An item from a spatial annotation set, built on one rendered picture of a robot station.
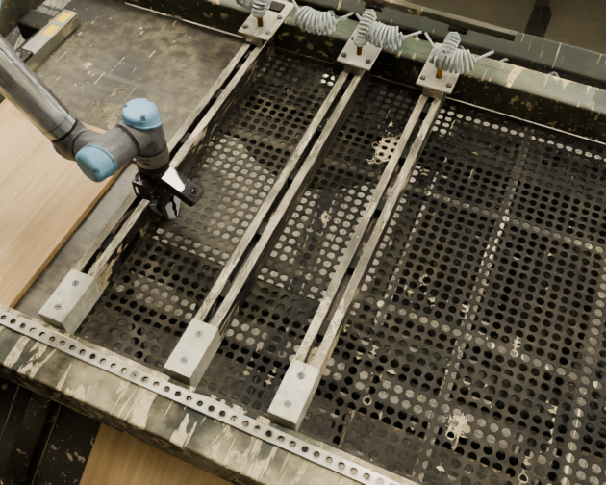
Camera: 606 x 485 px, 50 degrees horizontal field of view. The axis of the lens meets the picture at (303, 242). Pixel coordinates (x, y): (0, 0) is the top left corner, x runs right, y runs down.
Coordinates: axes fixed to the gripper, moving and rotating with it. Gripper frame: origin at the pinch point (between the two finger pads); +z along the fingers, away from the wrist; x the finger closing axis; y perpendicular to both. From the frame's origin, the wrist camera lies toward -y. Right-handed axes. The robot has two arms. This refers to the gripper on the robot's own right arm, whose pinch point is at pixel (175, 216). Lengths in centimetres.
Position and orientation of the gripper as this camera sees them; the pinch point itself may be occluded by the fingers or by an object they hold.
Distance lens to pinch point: 165.3
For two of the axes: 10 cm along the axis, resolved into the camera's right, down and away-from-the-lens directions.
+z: 0.0, 5.8, 8.1
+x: -4.0, 7.5, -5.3
